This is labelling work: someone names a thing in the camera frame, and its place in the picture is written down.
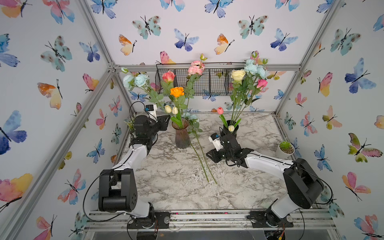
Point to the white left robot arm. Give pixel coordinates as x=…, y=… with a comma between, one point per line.
x=117, y=186

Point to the pink rose flower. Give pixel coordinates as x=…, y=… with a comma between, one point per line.
x=168, y=77

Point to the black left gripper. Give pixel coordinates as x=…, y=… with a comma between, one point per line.
x=160, y=122

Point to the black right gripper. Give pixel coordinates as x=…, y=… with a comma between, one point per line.
x=213, y=155

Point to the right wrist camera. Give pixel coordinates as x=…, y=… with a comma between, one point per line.
x=216, y=141

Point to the magenta rose flower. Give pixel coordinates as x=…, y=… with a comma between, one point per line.
x=262, y=84

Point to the black ribbed vase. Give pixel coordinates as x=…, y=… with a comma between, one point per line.
x=229, y=129

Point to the red tulip flower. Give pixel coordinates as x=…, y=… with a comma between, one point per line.
x=220, y=110

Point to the orange flower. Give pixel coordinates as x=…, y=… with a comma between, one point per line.
x=177, y=92

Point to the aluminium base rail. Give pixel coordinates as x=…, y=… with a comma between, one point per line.
x=215, y=220

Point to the pink peony flower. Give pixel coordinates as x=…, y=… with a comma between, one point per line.
x=196, y=68

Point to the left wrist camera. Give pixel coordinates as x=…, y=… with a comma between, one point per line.
x=151, y=111

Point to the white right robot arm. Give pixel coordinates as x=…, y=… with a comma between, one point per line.
x=302, y=184

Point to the light blue flower bunch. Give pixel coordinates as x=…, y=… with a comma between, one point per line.
x=252, y=67

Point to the light blue flower stem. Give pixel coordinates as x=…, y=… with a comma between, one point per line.
x=142, y=81
x=195, y=130

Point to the pink ribbed glass vase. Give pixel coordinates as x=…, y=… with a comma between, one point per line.
x=182, y=138

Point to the small white succulent pot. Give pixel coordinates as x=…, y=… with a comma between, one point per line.
x=285, y=150

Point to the yellow rose flower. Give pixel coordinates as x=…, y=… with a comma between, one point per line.
x=238, y=75

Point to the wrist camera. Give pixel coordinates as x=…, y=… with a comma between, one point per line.
x=151, y=111
x=216, y=141

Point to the white tulip buds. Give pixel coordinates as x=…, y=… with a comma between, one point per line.
x=171, y=110

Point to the green artificial bush plant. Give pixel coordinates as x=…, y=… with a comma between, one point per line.
x=130, y=124

